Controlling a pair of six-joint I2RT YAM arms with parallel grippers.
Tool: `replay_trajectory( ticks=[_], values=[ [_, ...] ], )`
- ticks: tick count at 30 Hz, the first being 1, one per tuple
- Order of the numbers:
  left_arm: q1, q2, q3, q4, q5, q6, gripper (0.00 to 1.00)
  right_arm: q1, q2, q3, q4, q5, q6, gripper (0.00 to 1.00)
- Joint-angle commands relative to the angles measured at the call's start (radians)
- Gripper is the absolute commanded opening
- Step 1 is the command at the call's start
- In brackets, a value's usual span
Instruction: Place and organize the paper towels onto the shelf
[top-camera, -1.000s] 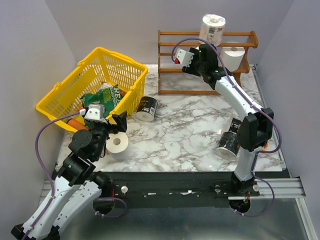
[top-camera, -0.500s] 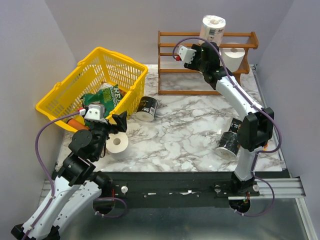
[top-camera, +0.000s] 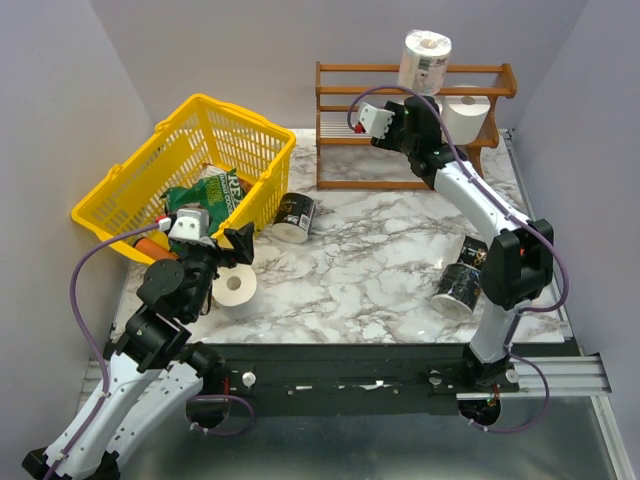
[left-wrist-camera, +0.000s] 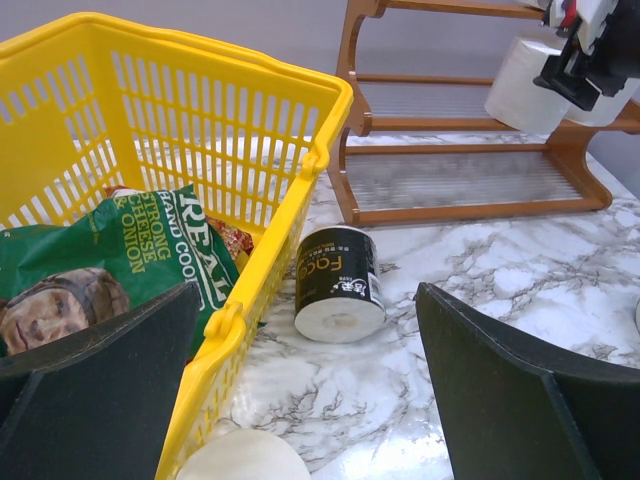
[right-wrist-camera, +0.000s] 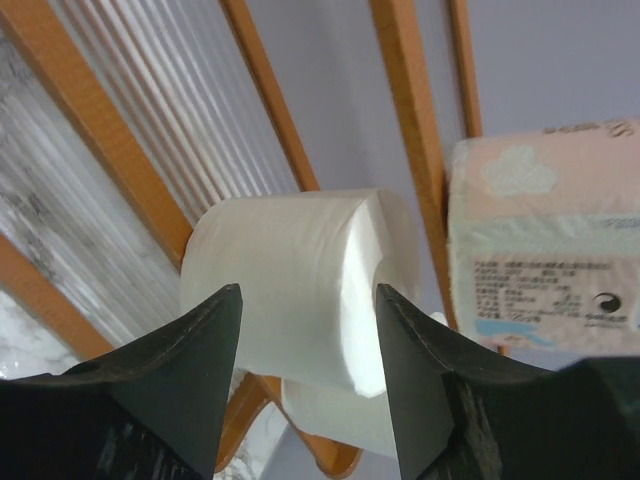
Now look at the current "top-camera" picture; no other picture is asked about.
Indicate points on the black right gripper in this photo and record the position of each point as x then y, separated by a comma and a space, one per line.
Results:
385, 140

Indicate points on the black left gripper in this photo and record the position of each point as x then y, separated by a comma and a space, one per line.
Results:
243, 242

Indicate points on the plastic pinkish paper roll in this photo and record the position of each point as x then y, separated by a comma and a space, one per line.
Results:
424, 61

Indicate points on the black roll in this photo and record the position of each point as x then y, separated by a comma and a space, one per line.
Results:
293, 219
473, 252
457, 291

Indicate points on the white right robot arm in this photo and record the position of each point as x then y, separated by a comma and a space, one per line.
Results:
519, 263

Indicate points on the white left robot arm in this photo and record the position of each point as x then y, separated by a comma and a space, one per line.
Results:
153, 362

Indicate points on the wooden two-tier shelf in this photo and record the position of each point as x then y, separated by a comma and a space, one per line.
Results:
332, 130

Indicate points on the green snack bag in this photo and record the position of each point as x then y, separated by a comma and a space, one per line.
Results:
219, 194

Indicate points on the orange carrot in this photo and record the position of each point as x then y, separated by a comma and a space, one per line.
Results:
154, 250

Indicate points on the yellow plastic shopping basket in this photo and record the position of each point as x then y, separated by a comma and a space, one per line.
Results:
201, 132

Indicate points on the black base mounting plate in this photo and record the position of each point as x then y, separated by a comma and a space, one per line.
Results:
331, 380

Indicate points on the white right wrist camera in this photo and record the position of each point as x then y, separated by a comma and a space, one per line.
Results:
374, 121

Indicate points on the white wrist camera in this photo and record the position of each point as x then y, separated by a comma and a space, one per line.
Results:
189, 225
374, 121

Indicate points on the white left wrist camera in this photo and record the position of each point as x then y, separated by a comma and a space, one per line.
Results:
189, 225

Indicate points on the aluminium rail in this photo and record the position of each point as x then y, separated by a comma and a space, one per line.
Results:
582, 376

